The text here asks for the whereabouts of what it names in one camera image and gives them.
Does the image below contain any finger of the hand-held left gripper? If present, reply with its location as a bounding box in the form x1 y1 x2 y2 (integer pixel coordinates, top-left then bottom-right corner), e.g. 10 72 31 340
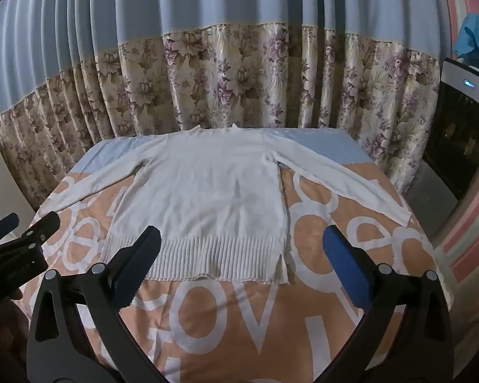
0 213 20 247
0 211 62 255

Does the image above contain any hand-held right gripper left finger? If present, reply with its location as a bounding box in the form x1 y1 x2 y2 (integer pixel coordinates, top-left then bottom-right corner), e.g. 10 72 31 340
26 225 172 383

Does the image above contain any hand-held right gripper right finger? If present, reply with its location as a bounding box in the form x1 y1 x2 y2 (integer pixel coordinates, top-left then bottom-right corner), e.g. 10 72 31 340
303 224 456 383

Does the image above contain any white knit sweater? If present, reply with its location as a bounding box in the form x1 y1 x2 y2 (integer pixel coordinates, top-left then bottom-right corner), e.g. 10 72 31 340
38 125 414 286

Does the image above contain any peach printed blanket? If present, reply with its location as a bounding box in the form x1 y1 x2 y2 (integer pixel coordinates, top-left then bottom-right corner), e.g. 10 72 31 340
18 163 453 383

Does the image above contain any black and white appliance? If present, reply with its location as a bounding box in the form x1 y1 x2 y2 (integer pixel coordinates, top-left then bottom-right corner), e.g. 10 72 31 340
421 58 479 208

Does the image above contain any blue and floral curtain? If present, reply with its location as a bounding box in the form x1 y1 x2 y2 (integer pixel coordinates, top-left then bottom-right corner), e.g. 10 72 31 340
0 0 444 212

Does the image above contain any blue cloth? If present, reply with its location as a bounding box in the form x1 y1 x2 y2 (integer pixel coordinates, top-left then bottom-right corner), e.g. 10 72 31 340
453 13 479 68

